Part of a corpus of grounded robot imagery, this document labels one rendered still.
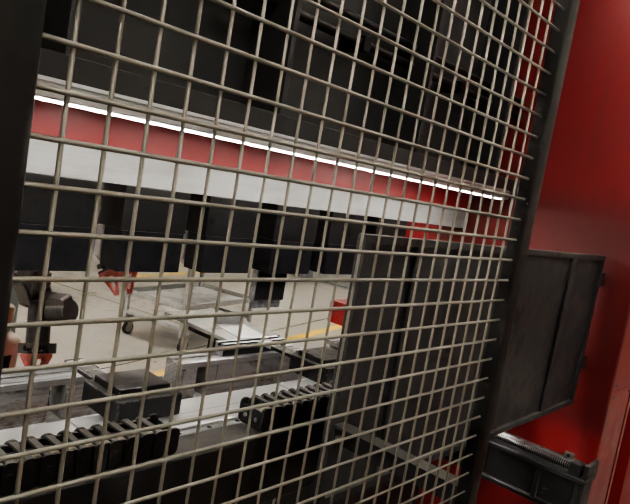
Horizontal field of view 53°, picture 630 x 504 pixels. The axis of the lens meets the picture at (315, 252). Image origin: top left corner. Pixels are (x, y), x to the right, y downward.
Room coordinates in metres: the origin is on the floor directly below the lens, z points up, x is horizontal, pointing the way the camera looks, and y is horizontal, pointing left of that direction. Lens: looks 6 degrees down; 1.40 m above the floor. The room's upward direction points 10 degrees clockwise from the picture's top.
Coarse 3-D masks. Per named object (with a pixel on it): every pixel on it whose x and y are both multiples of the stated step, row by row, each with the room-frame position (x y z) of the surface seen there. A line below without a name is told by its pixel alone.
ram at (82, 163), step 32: (32, 128) 1.03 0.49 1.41; (96, 128) 1.12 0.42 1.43; (128, 128) 1.16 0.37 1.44; (160, 128) 1.21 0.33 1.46; (32, 160) 1.04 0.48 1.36; (64, 160) 1.08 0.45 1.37; (96, 160) 1.12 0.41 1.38; (128, 160) 1.17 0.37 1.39; (160, 160) 1.22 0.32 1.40; (192, 160) 1.28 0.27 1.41; (224, 160) 1.34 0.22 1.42; (256, 160) 1.41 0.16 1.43; (288, 160) 1.48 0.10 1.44; (192, 192) 1.29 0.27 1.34; (224, 192) 1.35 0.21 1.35; (256, 192) 1.42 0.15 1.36; (320, 192) 1.58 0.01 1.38; (384, 192) 1.78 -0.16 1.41; (416, 192) 1.90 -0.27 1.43; (448, 192) 2.03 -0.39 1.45; (448, 224) 2.06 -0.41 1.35
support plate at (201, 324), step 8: (168, 312) 1.65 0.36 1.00; (176, 312) 1.66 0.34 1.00; (184, 312) 1.68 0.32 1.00; (192, 312) 1.69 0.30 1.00; (200, 312) 1.71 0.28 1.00; (208, 312) 1.73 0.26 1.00; (192, 320) 1.61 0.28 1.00; (200, 320) 1.62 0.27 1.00; (208, 320) 1.63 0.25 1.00; (200, 328) 1.55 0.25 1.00; (208, 328) 1.55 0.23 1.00; (256, 328) 1.64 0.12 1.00; (216, 336) 1.51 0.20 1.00; (224, 336) 1.50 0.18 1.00; (232, 336) 1.51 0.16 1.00
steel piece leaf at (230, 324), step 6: (222, 318) 1.62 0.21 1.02; (228, 318) 1.63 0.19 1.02; (234, 318) 1.64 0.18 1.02; (216, 324) 1.60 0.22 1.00; (222, 324) 1.61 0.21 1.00; (228, 324) 1.62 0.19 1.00; (234, 324) 1.63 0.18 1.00; (228, 330) 1.56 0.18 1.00; (234, 330) 1.57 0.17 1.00; (246, 330) 1.59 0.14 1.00; (252, 330) 1.60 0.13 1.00
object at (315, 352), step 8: (280, 352) 1.45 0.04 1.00; (288, 352) 1.44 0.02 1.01; (296, 352) 1.45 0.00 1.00; (312, 352) 1.36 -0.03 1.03; (320, 352) 1.38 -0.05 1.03; (328, 352) 1.39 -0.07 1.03; (336, 352) 1.40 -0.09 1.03; (296, 360) 1.35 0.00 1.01; (304, 360) 1.34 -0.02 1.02; (312, 360) 1.34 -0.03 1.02; (320, 360) 1.33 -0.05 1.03; (328, 360) 1.33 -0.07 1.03; (328, 368) 1.30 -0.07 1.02; (304, 376) 1.34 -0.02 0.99; (312, 376) 1.32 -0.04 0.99; (328, 376) 1.30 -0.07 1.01
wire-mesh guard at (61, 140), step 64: (320, 0) 0.47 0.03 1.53; (384, 0) 0.52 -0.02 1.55; (192, 64) 0.39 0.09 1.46; (256, 64) 0.43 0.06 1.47; (64, 128) 0.34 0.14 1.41; (320, 128) 0.49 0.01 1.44; (448, 128) 0.62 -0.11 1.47; (128, 256) 0.37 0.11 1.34; (320, 256) 0.51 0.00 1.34; (448, 256) 0.65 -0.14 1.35; (64, 320) 0.34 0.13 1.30; (128, 320) 0.37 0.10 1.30; (192, 384) 0.42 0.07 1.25; (256, 384) 0.47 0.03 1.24; (384, 384) 0.60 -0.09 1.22; (64, 448) 0.35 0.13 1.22; (384, 448) 0.61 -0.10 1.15
